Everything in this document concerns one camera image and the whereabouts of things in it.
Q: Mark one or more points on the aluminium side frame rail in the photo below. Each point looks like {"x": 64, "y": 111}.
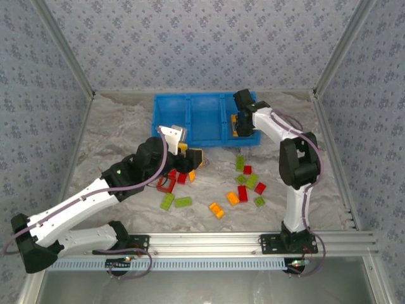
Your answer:
{"x": 78, "y": 139}
{"x": 335, "y": 158}

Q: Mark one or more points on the long green lego brick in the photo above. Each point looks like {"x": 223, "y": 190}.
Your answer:
{"x": 240, "y": 163}
{"x": 167, "y": 201}
{"x": 183, "y": 202}

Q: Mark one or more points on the orange lego brick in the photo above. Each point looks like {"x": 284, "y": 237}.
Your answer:
{"x": 191, "y": 176}
{"x": 216, "y": 210}
{"x": 233, "y": 198}

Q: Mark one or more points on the small red lego brick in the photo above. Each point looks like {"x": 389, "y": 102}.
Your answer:
{"x": 182, "y": 178}
{"x": 260, "y": 188}
{"x": 173, "y": 174}
{"x": 247, "y": 170}

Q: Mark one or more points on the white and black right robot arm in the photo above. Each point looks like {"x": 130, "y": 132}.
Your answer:
{"x": 291, "y": 212}

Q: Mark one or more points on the aluminium frame post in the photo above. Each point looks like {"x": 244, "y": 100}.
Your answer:
{"x": 343, "y": 47}
{"x": 66, "y": 47}

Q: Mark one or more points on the small green lego brick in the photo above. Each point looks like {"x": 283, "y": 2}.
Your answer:
{"x": 259, "y": 201}
{"x": 241, "y": 179}

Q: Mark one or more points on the blue three-compartment bin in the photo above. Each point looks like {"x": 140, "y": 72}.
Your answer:
{"x": 204, "y": 120}

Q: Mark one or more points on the yellow-orange lego frame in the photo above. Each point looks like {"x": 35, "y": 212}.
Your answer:
{"x": 233, "y": 122}

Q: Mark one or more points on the aluminium front frame rail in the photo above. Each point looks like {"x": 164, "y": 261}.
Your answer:
{"x": 205, "y": 244}

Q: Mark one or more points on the medium green lego brick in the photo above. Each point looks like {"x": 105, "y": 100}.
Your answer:
{"x": 252, "y": 181}

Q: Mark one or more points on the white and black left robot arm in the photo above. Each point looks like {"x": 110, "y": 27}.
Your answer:
{"x": 82, "y": 209}

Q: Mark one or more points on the long red lego brick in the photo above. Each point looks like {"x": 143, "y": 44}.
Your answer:
{"x": 242, "y": 193}

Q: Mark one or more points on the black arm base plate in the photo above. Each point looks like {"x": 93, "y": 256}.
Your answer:
{"x": 142, "y": 242}
{"x": 269, "y": 244}

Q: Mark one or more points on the small LED controller board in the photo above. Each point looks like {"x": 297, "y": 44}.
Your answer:
{"x": 295, "y": 264}
{"x": 118, "y": 264}

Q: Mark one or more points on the red lego frame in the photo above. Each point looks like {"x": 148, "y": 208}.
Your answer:
{"x": 160, "y": 185}

